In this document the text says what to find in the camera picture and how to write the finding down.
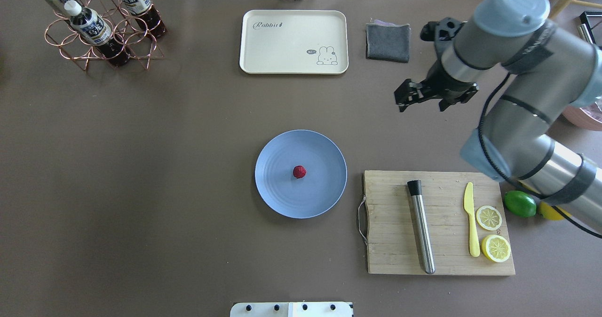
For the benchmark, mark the tea bottle black cap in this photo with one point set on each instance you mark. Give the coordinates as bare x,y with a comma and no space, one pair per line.
147,17

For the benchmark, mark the blue round plate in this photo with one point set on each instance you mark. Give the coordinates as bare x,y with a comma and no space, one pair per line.
312,195

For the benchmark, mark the white camera mast base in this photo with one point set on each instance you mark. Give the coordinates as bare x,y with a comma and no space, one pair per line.
293,309

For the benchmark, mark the green lime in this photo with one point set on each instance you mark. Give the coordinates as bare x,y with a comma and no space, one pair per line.
520,203

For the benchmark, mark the copper wire bottle rack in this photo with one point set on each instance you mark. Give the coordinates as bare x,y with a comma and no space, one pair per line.
113,31

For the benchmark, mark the yellow plastic knife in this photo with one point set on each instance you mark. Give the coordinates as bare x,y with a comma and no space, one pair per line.
469,208

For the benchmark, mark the folded grey cloth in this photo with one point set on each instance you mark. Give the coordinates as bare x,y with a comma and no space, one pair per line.
388,41

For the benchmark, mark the red strawberry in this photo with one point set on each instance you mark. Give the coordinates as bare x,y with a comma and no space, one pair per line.
299,171

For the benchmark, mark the lemon slice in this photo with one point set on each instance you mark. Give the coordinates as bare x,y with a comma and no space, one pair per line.
488,218
496,248

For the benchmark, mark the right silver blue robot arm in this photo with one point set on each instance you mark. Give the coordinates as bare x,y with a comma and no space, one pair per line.
552,69

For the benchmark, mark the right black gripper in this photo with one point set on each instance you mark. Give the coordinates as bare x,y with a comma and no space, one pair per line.
442,83

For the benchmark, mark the pink bowl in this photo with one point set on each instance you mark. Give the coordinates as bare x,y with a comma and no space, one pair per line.
588,118

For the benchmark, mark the cream rabbit tray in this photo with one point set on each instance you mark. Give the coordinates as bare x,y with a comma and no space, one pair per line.
294,42

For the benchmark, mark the yellow lemon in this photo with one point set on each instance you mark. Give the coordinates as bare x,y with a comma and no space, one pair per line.
548,212

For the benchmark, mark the wooden cutting board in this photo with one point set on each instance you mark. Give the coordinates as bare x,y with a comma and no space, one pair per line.
393,248

